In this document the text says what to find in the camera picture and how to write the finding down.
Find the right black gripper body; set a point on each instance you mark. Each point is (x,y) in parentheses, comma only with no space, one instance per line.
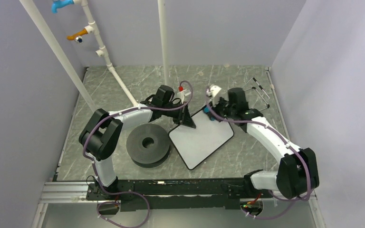
(224,109)

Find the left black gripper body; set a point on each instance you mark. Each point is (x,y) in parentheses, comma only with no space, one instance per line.
(176,113)

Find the blue whiteboard eraser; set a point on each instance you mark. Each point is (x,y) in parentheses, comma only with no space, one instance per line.
(208,112)

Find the black framed whiteboard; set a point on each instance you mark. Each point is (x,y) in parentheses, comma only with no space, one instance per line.
(194,145)

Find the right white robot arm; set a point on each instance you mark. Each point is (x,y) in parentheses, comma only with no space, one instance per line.
(297,174)

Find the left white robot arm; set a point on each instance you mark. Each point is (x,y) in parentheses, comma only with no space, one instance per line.
(100,136)

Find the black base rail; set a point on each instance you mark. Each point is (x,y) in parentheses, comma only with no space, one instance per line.
(225,193)

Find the white PVC pipe frame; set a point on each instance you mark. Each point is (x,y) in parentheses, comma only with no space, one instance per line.
(102,51)

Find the orange faucet handle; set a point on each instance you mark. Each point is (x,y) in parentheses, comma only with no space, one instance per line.
(77,36)

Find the aluminium extrusion rail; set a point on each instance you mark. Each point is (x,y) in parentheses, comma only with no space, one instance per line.
(56,193)

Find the blue faucet handle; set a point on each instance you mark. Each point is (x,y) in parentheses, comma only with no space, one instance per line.
(58,4)

